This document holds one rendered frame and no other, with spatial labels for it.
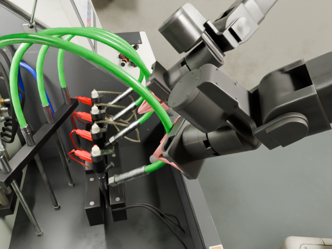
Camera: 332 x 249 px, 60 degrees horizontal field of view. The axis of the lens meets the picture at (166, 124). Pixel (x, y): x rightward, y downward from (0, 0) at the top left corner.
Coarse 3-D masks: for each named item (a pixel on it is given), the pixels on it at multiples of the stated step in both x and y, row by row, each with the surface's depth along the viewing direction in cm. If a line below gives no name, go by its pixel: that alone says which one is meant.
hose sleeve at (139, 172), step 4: (136, 168) 56; (140, 168) 55; (144, 168) 55; (124, 172) 58; (128, 172) 56; (132, 172) 56; (136, 172) 55; (140, 172) 55; (144, 172) 54; (116, 176) 58; (120, 176) 57; (124, 176) 57; (128, 176) 56; (132, 176) 56; (136, 176) 56; (140, 176) 56; (116, 180) 58; (120, 180) 57; (124, 180) 57; (128, 180) 57
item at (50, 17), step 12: (12, 0) 75; (24, 0) 75; (48, 0) 76; (60, 0) 77; (24, 12) 77; (36, 12) 78; (48, 12) 78; (60, 12) 79; (72, 12) 88; (48, 24) 80; (60, 24) 81; (72, 24) 82; (96, 24) 135
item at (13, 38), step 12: (12, 36) 42; (24, 36) 41; (36, 36) 41; (48, 36) 41; (60, 48) 41; (72, 48) 41; (84, 48) 41; (96, 60) 41; (108, 60) 42; (120, 72) 42; (132, 84) 42; (144, 96) 43; (156, 108) 44; (168, 120) 46; (168, 132) 47; (0, 156) 61; (156, 168) 53
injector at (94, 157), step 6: (96, 156) 66; (102, 156) 67; (96, 162) 67; (102, 162) 68; (96, 168) 68; (102, 168) 69; (108, 168) 70; (96, 174) 70; (102, 174) 70; (102, 180) 72; (102, 186) 73; (102, 192) 75; (108, 192) 76; (108, 198) 77; (108, 204) 78
